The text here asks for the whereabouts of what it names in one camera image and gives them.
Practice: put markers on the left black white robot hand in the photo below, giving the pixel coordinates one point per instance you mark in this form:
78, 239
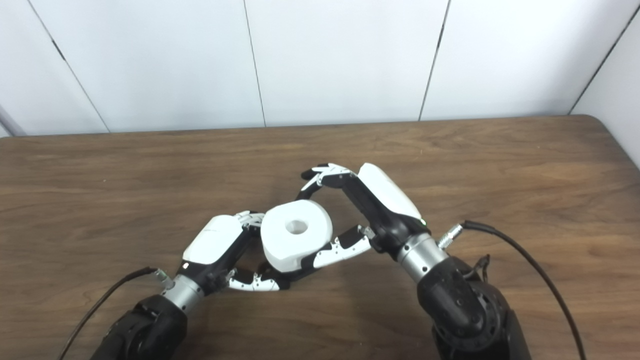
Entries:
212, 240

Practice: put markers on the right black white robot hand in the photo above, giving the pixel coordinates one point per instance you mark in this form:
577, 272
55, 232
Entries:
387, 200

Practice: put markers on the round white piece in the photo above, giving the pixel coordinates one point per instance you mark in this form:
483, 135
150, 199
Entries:
295, 235

